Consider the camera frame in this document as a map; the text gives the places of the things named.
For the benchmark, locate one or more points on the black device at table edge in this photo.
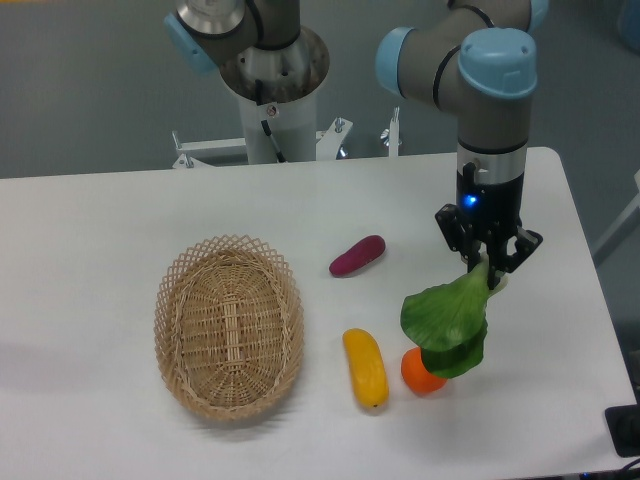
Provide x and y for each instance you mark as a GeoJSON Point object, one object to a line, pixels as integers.
{"type": "Point", "coordinates": [623, 425]}

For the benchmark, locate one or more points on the yellow banana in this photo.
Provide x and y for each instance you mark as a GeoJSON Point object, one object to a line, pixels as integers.
{"type": "Point", "coordinates": [366, 368]}

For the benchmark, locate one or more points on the white frame at right edge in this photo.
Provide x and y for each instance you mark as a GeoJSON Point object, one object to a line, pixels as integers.
{"type": "Point", "coordinates": [621, 227]}

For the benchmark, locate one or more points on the green leafy vegetable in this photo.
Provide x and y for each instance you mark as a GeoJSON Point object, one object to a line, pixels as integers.
{"type": "Point", "coordinates": [448, 322]}

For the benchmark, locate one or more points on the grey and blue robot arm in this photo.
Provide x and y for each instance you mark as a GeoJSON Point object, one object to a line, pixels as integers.
{"type": "Point", "coordinates": [478, 65]}

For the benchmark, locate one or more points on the orange fruit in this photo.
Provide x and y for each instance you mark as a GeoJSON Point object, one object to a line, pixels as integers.
{"type": "Point", "coordinates": [417, 378]}

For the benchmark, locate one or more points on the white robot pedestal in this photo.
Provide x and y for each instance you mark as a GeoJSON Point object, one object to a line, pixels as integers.
{"type": "Point", "coordinates": [273, 132]}

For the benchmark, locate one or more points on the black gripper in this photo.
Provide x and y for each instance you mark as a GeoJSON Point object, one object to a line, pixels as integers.
{"type": "Point", "coordinates": [489, 214]}

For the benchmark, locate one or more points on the purple sweet potato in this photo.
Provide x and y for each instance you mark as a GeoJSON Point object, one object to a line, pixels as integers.
{"type": "Point", "coordinates": [357, 257]}

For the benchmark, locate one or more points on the woven wicker basket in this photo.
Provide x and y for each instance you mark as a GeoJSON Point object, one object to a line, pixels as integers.
{"type": "Point", "coordinates": [229, 328]}

